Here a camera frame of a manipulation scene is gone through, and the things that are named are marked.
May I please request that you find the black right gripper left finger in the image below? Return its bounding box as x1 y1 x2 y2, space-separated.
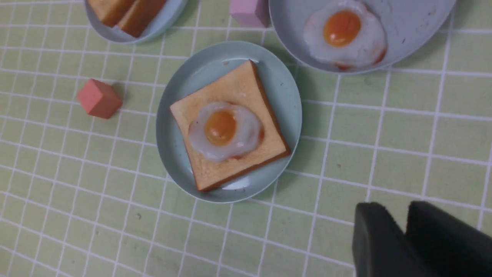
352 203 438 277

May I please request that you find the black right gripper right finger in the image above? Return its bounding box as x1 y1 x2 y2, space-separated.
406 201 492 277

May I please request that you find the fried egg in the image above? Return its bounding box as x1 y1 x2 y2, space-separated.
303 0 388 70
188 101 265 162

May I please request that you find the toast slice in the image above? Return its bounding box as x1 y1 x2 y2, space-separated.
118 0 166 38
170 60 291 192
88 0 135 27

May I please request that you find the grey egg plate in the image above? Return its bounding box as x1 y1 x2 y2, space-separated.
268 0 456 74

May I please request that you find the teal centre plate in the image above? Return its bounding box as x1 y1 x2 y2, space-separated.
155 41 302 203

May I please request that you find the pink cube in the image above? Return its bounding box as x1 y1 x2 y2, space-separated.
229 0 270 28

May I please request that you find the light blue bread plate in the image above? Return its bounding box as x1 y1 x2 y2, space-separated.
84 0 188 45

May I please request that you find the salmon red cube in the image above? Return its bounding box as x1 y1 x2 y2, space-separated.
76 79 123 119

